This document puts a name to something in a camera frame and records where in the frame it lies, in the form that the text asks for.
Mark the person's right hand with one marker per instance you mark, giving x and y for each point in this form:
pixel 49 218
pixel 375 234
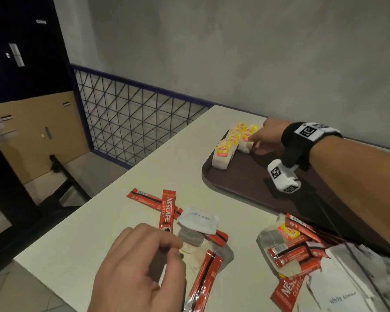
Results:
pixel 271 136

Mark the person's left hand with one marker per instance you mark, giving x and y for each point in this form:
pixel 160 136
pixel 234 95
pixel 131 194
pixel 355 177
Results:
pixel 133 276

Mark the dark brown tray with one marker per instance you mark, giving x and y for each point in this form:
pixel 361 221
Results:
pixel 247 178

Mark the row of tea bags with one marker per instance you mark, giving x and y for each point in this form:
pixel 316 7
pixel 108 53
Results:
pixel 221 160

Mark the pile of red coffee sticks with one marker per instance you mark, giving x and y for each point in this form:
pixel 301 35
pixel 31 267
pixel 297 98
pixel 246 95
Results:
pixel 167 207

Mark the pile of white sugar packets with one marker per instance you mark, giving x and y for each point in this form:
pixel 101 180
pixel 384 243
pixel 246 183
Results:
pixel 198 217

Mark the person's right forearm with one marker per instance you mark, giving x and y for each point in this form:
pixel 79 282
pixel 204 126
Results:
pixel 360 178

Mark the light wooden cabinet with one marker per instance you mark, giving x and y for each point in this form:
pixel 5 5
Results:
pixel 35 142

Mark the dark blue metal locker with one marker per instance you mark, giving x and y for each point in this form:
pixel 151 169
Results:
pixel 26 61

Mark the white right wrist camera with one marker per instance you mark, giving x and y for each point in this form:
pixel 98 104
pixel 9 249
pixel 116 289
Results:
pixel 281 178

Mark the black side table frame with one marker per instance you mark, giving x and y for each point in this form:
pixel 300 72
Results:
pixel 68 178

